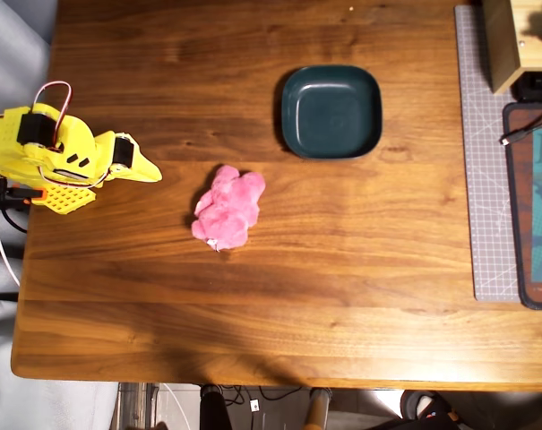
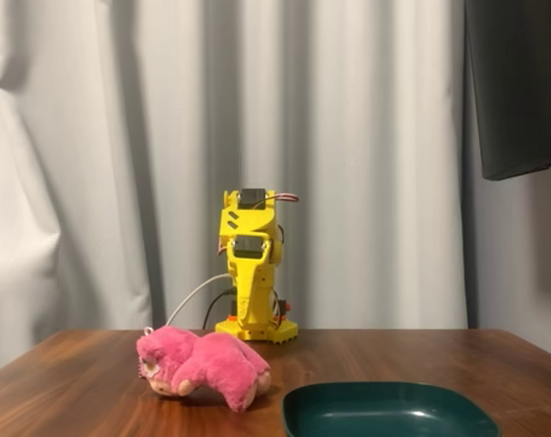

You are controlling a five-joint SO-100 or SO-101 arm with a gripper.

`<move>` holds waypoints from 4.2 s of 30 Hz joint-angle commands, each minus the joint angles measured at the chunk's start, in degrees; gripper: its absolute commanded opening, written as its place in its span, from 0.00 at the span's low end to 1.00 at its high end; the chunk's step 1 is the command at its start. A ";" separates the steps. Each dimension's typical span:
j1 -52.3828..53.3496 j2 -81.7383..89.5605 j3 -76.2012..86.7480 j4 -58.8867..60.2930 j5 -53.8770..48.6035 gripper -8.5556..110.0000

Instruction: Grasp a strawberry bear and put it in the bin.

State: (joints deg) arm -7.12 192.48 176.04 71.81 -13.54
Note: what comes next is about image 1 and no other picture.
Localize yellow gripper body black servo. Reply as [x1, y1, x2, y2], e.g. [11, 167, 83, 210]
[94, 131, 140, 180]

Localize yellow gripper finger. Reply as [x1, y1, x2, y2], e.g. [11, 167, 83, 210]
[131, 135, 163, 181]
[110, 166, 162, 184]

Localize pink strawberry bear plush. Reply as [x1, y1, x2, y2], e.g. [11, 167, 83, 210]
[190, 164, 267, 253]

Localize black orange table clamp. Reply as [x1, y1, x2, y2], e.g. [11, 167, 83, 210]
[0, 177, 46, 211]

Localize dark green plate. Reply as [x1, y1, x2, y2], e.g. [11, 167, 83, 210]
[280, 64, 383, 161]

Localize grey cutting mat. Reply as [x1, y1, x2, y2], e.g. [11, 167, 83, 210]
[453, 4, 522, 304]

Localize black slipper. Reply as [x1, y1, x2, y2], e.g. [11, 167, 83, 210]
[400, 389, 460, 430]

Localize light wooden box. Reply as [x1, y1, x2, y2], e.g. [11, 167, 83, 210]
[482, 0, 542, 95]

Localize dark printed mouse pad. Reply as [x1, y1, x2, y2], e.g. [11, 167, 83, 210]
[502, 101, 542, 311]

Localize black device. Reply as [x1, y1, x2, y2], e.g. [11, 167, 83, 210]
[511, 71, 542, 103]

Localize red white servo wire loop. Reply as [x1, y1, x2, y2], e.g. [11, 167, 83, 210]
[31, 80, 73, 149]

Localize black power cable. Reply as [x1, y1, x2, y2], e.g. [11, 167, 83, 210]
[1, 208, 30, 234]

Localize metal table leg frame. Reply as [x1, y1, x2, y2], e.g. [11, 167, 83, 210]
[117, 383, 159, 430]

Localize black post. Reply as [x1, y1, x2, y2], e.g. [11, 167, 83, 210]
[200, 383, 234, 430]

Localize thin black floor cable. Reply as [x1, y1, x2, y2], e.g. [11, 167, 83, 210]
[220, 384, 303, 404]

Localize black USB cable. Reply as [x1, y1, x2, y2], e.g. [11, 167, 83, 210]
[498, 105, 542, 147]

